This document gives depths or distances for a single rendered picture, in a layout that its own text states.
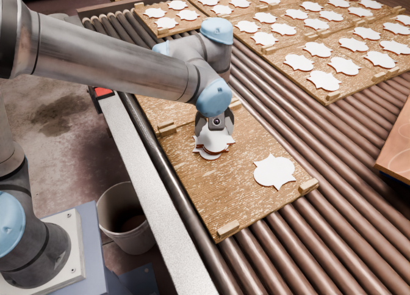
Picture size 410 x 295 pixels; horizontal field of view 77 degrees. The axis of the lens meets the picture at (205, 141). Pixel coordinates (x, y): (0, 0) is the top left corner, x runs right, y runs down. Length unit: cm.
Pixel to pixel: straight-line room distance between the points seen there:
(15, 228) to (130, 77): 37
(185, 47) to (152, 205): 44
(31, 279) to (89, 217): 21
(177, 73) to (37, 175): 192
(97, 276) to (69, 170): 148
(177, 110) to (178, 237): 47
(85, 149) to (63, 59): 192
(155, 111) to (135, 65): 59
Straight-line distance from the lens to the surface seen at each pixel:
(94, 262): 79
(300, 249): 74
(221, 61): 64
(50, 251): 73
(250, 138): 88
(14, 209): 62
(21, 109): 295
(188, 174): 78
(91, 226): 84
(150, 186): 80
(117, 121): 101
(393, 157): 85
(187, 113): 96
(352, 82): 127
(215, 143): 80
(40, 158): 238
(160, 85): 43
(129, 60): 40
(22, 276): 75
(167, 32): 151
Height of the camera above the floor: 158
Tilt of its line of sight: 48 degrees down
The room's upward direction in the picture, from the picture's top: straight up
